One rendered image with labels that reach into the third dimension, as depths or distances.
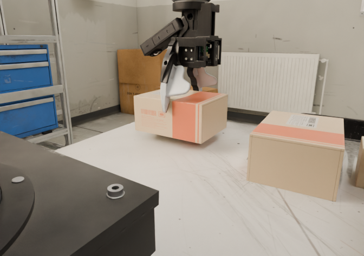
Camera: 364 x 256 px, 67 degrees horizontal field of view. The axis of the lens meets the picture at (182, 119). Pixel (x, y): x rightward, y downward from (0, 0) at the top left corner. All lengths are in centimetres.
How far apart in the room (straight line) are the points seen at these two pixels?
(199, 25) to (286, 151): 28
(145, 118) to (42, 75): 148
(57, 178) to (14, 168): 4
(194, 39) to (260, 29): 264
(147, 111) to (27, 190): 38
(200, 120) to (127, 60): 298
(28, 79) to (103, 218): 180
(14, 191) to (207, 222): 21
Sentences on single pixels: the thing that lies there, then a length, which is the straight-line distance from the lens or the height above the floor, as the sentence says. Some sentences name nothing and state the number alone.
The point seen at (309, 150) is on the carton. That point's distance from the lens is 40.
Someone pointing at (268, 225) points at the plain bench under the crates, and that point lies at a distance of 36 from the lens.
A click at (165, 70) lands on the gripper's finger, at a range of 52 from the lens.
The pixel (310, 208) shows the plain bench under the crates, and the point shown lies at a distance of 40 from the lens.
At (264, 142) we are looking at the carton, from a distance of 41.
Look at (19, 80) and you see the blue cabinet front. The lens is 194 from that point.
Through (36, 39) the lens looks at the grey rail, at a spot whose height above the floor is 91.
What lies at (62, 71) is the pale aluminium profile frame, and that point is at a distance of 208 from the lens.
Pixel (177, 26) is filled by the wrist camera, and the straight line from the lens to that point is 56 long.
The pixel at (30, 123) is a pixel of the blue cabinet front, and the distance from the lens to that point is 200.
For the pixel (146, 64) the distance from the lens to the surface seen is 330.
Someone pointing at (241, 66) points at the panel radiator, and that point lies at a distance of 308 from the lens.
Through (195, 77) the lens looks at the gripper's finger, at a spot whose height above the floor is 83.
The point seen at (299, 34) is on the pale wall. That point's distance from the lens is 305.
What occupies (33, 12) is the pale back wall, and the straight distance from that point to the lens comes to 301.
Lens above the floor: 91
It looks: 16 degrees down
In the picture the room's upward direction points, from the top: straight up
